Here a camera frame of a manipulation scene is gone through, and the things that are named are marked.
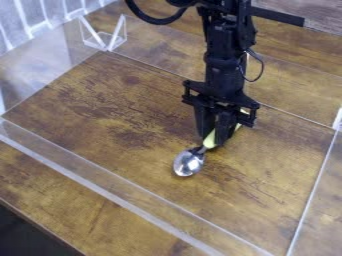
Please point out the clear acrylic triangle bracket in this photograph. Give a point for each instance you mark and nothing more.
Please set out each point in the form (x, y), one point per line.
(102, 40)

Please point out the clear acrylic enclosure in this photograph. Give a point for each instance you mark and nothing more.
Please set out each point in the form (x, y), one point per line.
(109, 124)

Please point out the green handled metal spoon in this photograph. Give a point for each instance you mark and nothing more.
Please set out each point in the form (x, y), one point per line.
(190, 160)

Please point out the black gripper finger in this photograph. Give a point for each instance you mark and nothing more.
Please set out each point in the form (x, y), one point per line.
(205, 120)
(225, 127)

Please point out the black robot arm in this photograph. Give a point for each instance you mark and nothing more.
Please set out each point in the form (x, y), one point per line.
(228, 26)

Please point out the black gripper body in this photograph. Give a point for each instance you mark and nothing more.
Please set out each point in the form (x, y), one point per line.
(222, 89)

